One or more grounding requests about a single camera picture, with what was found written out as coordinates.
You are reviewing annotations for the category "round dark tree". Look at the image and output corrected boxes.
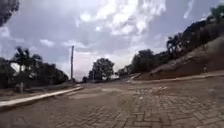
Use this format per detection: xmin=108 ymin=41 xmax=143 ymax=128
xmin=88 ymin=57 xmax=116 ymax=83

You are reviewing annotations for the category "thin utility pole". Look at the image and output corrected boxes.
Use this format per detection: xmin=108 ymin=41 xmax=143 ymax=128
xmin=69 ymin=45 xmax=75 ymax=84

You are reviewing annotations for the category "brown brick paved road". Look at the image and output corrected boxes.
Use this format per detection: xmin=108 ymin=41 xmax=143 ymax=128
xmin=0 ymin=73 xmax=224 ymax=128

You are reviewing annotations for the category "row of dark trees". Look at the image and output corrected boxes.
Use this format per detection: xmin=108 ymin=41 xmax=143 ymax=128
xmin=115 ymin=4 xmax=224 ymax=78

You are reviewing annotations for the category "pale concrete kerb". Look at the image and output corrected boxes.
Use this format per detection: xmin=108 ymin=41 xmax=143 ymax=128
xmin=0 ymin=85 xmax=84 ymax=110

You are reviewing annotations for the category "clump of trees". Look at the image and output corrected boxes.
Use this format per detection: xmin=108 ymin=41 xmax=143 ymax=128
xmin=0 ymin=45 xmax=70 ymax=91

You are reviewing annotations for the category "bare earth embankment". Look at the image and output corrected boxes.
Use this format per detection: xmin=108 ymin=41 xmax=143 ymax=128
xmin=134 ymin=35 xmax=224 ymax=81

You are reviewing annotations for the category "dirt verge strip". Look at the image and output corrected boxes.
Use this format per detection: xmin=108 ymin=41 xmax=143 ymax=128
xmin=0 ymin=83 xmax=79 ymax=102

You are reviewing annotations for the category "overhanging dark tree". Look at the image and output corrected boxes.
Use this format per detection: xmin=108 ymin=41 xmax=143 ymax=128
xmin=0 ymin=0 xmax=20 ymax=28

